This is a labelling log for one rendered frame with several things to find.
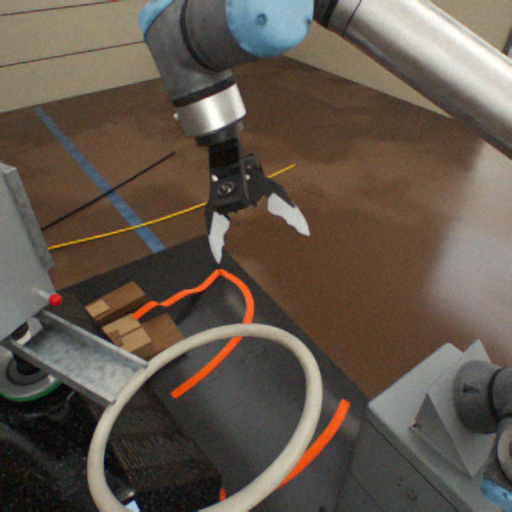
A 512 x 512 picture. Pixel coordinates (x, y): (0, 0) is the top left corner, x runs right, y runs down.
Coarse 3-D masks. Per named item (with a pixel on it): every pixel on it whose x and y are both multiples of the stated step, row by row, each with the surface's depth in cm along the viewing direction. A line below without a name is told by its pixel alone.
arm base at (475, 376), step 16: (464, 368) 113; (480, 368) 111; (496, 368) 110; (464, 384) 110; (480, 384) 108; (464, 400) 109; (480, 400) 106; (464, 416) 109; (480, 416) 107; (496, 416) 104; (480, 432) 110
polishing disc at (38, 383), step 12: (0, 360) 131; (12, 360) 131; (0, 372) 128; (12, 372) 128; (0, 384) 125; (12, 384) 125; (24, 384) 125; (36, 384) 125; (48, 384) 125; (12, 396) 123; (24, 396) 123
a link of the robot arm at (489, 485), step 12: (504, 420) 97; (504, 432) 89; (492, 444) 97; (504, 444) 87; (492, 456) 91; (504, 456) 86; (492, 468) 90; (504, 468) 85; (492, 480) 89; (504, 480) 86; (492, 492) 87; (504, 492) 85; (504, 504) 89
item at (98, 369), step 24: (48, 312) 114; (48, 336) 114; (72, 336) 113; (96, 336) 108; (48, 360) 102; (72, 360) 107; (96, 360) 107; (120, 360) 106; (72, 384) 100; (96, 384) 102; (120, 384) 102
